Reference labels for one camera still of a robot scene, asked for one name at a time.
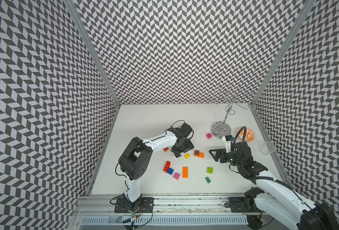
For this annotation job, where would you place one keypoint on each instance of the blue small lego brick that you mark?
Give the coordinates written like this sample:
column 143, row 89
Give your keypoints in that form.
column 170, row 171

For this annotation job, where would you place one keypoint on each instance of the silver metal jewelry stand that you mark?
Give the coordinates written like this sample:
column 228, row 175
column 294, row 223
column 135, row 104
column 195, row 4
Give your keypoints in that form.
column 225, row 115

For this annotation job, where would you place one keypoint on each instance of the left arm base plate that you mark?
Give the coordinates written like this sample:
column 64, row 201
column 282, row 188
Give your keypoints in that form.
column 142, row 205

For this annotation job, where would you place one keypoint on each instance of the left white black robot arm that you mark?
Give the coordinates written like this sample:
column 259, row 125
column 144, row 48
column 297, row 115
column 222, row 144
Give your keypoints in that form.
column 136, row 157

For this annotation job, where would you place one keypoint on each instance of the white ribbed cable duct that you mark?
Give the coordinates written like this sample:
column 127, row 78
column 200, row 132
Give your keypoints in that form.
column 166, row 220

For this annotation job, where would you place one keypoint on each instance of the pink lego brick near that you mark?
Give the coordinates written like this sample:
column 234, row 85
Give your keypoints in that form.
column 176, row 176

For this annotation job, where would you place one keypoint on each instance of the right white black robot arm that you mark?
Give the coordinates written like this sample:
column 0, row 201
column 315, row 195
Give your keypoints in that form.
column 270, row 195

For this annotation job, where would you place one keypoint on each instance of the lime green lego brick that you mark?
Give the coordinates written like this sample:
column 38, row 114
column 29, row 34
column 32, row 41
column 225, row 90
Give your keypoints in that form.
column 209, row 170

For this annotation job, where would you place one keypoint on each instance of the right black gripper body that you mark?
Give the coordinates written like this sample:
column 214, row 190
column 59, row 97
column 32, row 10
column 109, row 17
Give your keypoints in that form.
column 231, row 158

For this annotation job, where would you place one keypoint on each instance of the red stacked lego brick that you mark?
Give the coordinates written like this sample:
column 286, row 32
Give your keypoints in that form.
column 167, row 166

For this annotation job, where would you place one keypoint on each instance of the orange patterned small plate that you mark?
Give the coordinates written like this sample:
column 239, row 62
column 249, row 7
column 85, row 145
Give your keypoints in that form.
column 250, row 135

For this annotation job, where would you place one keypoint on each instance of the orange long lego brick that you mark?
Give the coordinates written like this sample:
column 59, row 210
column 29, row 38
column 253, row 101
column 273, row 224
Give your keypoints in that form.
column 185, row 172

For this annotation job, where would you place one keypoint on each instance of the clear glass cup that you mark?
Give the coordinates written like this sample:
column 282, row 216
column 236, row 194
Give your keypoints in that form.
column 267, row 148

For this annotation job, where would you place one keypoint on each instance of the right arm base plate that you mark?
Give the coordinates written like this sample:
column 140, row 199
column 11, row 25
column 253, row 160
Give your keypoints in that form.
column 242, row 205

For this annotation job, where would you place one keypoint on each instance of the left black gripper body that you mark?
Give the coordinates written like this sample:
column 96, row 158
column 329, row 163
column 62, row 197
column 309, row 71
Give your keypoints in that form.
column 185, row 145

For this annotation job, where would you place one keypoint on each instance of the aluminium front rail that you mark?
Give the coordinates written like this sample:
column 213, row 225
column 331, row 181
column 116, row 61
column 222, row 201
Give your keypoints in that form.
column 104, row 205

